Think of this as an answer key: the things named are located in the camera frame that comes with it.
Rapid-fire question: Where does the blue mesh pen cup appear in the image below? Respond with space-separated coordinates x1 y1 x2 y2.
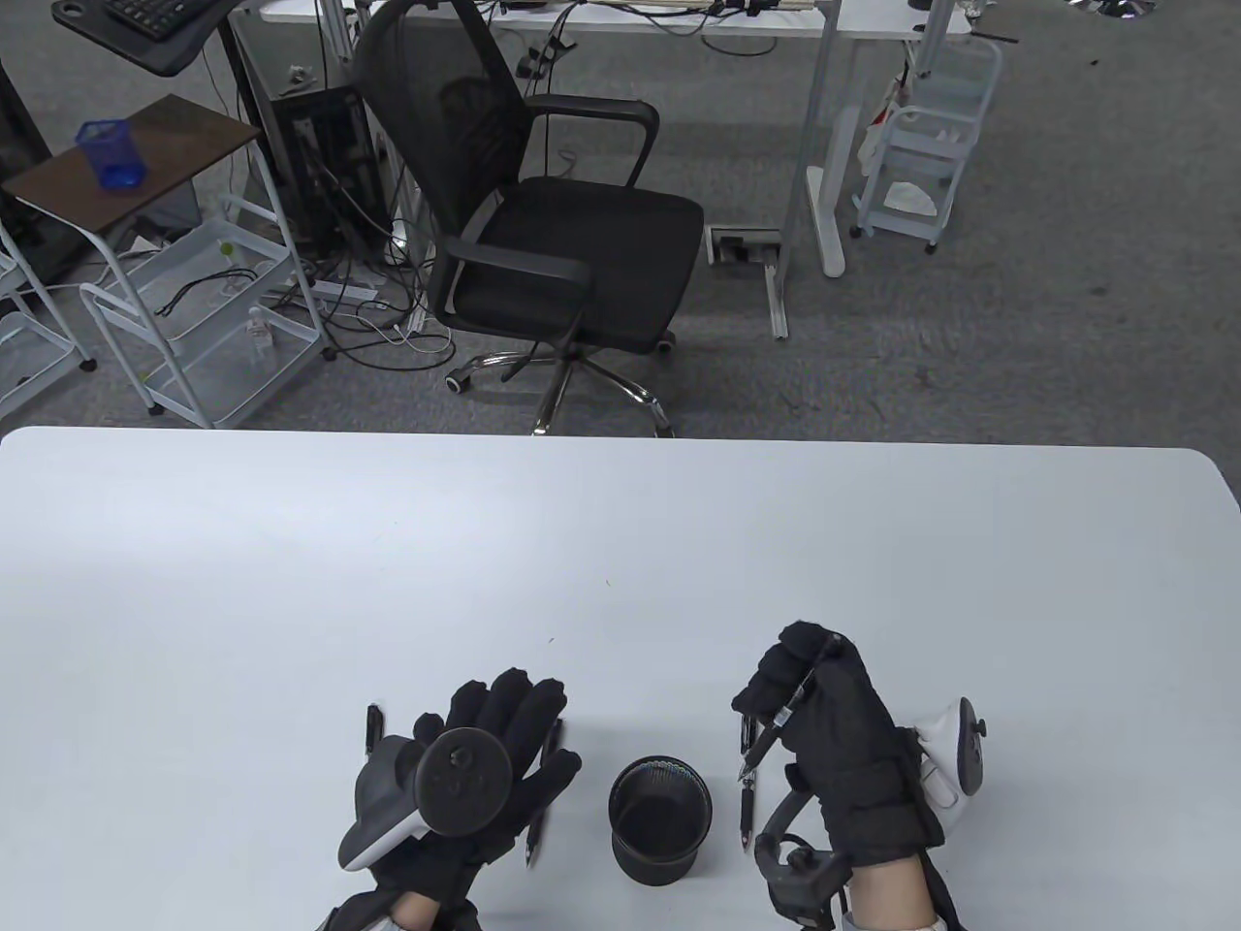
76 118 148 190

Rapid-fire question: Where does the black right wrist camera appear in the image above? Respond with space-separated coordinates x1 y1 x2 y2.
754 790 854 927

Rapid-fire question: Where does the grey floor socket box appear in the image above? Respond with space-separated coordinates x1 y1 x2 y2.
706 226 782 268

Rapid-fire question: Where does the black mesh pen holder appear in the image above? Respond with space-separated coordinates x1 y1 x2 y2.
609 758 714 886

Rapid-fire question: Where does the grey hand controller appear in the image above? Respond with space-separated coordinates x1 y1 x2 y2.
337 727 513 871
907 696 990 835

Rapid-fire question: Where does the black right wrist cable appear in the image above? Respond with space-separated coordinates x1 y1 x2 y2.
921 853 971 931

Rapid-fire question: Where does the black computer tower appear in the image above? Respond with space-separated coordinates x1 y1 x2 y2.
264 85 384 258

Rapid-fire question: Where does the person's left forearm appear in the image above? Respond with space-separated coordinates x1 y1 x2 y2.
388 892 452 931

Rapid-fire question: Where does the grey left hand controller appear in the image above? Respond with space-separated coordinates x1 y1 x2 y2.
337 727 513 871

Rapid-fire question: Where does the person's right hand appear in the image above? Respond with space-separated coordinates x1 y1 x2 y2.
732 621 946 869

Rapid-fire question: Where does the white wire rolling cart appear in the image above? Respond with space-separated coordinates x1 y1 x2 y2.
0 223 98 418
80 194 326 430

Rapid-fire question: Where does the person's left hand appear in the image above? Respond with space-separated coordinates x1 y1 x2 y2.
373 669 583 908

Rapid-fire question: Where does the person's right forearm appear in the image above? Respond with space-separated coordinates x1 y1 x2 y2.
843 849 941 931

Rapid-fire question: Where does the black cable on cart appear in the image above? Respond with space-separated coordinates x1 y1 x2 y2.
155 267 258 316

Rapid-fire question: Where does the black keyboard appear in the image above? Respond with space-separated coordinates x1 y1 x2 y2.
105 0 226 40

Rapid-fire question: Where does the white plastic rolling cart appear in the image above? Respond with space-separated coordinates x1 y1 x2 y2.
851 37 1004 255

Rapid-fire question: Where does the black mesh office chair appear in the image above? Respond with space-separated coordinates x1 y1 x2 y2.
351 0 707 437

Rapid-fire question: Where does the black keyboard tray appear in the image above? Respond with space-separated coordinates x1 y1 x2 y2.
50 0 243 77

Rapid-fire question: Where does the grey right hand controller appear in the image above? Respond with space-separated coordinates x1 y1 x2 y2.
907 696 990 835

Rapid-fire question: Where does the brown side table white frame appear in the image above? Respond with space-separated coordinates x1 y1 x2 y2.
0 94 326 369

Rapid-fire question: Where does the white plastic bag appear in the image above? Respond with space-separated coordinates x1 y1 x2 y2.
858 78 912 177

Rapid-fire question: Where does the tangle of floor cables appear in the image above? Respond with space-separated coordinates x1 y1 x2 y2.
271 223 457 369

